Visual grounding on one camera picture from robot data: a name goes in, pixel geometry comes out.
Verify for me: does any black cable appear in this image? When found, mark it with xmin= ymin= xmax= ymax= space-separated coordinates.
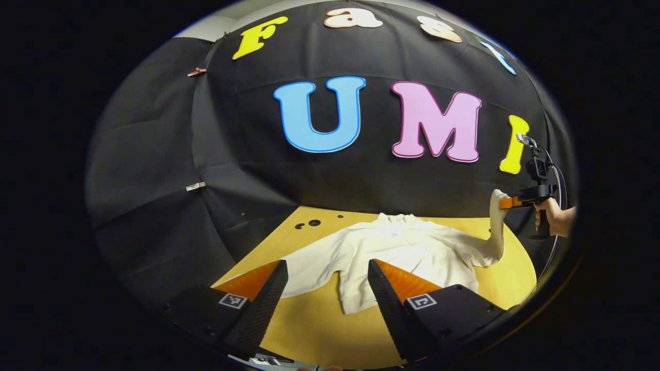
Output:
xmin=523 ymin=146 xmax=568 ymax=305

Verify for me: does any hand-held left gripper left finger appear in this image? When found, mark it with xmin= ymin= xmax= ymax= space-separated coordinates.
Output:
xmin=155 ymin=259 xmax=289 ymax=360

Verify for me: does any white sweatshirt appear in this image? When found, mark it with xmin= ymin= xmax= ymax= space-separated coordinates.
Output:
xmin=281 ymin=189 xmax=511 ymax=315

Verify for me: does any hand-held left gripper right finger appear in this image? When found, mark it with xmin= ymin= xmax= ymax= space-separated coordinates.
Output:
xmin=367 ymin=259 xmax=507 ymax=362

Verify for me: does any black backdrop cloth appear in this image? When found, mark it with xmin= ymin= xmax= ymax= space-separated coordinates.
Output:
xmin=85 ymin=0 xmax=578 ymax=320

